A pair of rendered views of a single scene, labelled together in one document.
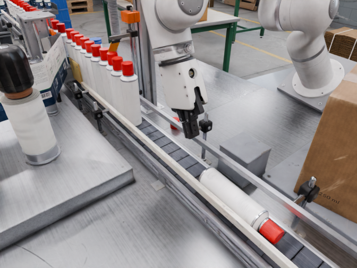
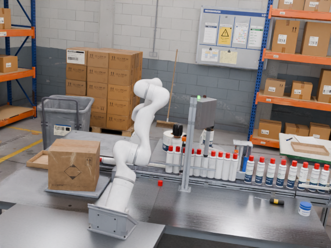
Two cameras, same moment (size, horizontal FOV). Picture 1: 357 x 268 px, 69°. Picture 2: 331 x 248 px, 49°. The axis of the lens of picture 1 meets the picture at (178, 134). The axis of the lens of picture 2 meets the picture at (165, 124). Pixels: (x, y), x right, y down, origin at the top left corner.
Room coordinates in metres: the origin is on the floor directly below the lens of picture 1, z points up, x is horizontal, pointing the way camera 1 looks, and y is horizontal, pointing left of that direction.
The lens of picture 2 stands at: (2.45, -1.69, 1.97)
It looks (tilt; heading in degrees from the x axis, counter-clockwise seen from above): 16 degrees down; 135
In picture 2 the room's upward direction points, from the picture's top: 5 degrees clockwise
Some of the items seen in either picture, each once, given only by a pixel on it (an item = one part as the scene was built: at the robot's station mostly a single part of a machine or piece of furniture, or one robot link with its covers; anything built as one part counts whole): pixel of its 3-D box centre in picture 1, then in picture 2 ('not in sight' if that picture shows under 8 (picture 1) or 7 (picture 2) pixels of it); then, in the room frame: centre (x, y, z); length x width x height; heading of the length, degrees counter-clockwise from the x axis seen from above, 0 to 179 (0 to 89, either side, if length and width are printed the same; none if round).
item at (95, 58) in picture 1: (100, 74); (197, 162); (0.87, 0.28, 0.98); 0.05 x 0.05 x 0.20
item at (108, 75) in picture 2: not in sight; (105, 90); (-2.74, 2.00, 0.70); 1.20 x 0.82 x 1.39; 36
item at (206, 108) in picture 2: not in sight; (202, 112); (0.92, 0.20, 1.38); 0.17 x 0.10 x 0.19; 93
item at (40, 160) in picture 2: not in sight; (52, 160); (0.00, -0.41, 0.85); 0.30 x 0.26 x 0.04; 38
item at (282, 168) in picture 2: not in sight; (281, 173); (1.35, 0.64, 0.98); 0.05 x 0.05 x 0.20
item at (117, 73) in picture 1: (121, 89); (177, 159); (0.75, 0.18, 0.98); 0.05 x 0.05 x 0.20
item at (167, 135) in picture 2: not in sight; (174, 141); (0.39, 0.52, 0.95); 0.20 x 0.20 x 0.14
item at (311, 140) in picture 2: not in sight; (303, 139); (0.81, 2.16, 0.81); 0.38 x 0.36 x 0.02; 30
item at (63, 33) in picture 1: (66, 48); (249, 169); (1.17, 0.50, 0.98); 0.05 x 0.05 x 0.20
